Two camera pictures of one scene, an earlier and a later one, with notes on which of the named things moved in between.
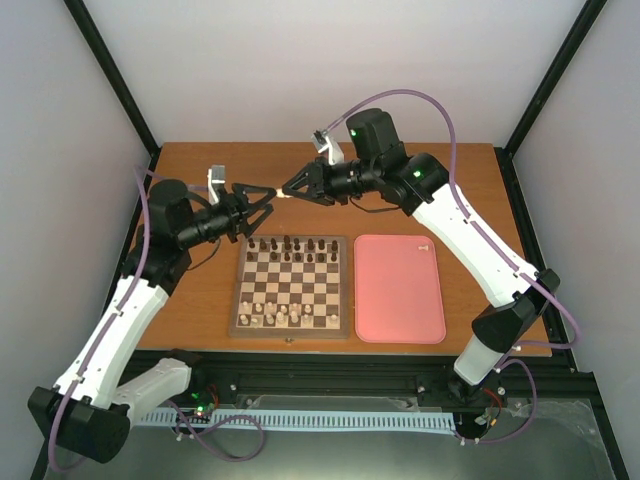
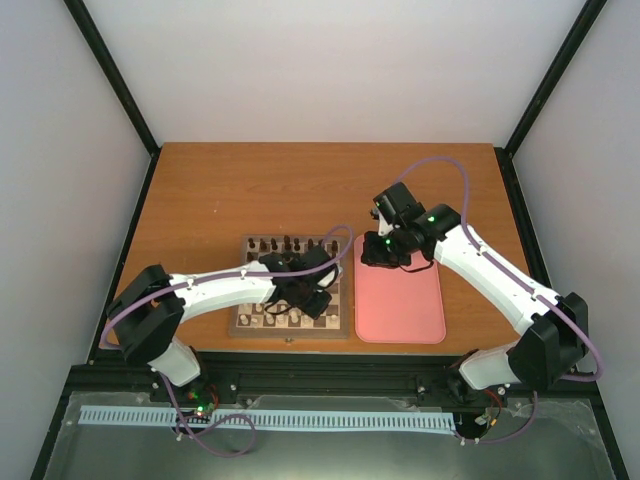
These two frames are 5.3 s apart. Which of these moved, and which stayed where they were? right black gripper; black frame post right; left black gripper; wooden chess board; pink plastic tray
Moved: right black gripper; left black gripper
Stayed: black frame post right; wooden chess board; pink plastic tray
